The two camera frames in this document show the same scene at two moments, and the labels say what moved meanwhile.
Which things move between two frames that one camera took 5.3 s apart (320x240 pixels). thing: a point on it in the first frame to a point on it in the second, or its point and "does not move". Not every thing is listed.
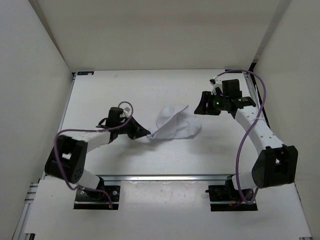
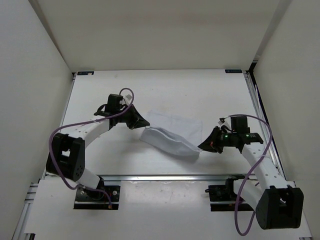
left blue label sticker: x=85 y=73 does not move
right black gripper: x=206 y=98 to x=211 y=143
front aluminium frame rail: x=206 y=178 does not move
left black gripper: x=138 y=130 to x=137 y=120
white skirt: x=176 y=121 to x=162 y=137
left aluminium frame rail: x=19 y=234 does not move
